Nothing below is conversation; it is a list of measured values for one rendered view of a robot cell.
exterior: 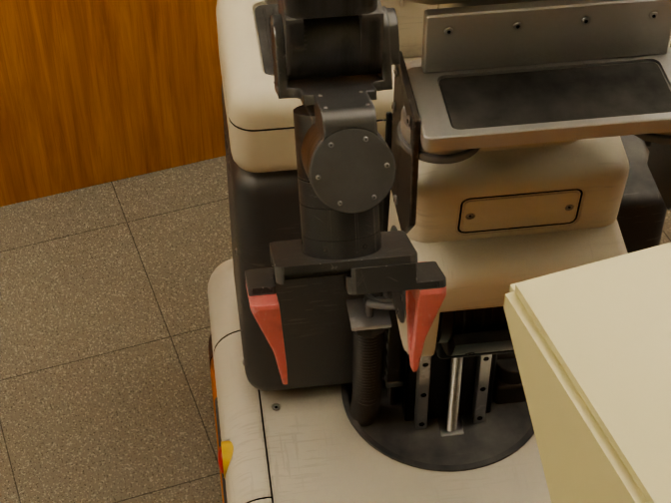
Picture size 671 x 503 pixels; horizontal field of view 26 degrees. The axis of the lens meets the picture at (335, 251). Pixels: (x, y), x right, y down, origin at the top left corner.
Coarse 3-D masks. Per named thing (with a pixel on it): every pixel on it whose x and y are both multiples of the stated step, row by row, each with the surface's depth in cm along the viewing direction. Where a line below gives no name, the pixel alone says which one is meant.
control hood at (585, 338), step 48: (528, 288) 42; (576, 288) 42; (624, 288) 42; (528, 336) 41; (576, 336) 40; (624, 336) 40; (528, 384) 42; (576, 384) 39; (624, 384) 39; (576, 432) 39; (624, 432) 38; (576, 480) 40; (624, 480) 37
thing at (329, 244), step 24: (312, 192) 102; (312, 216) 103; (336, 216) 102; (360, 216) 102; (312, 240) 103; (336, 240) 103; (360, 240) 103; (384, 240) 107; (408, 240) 107; (288, 264) 102; (312, 264) 102; (336, 264) 103; (360, 264) 103; (384, 264) 103
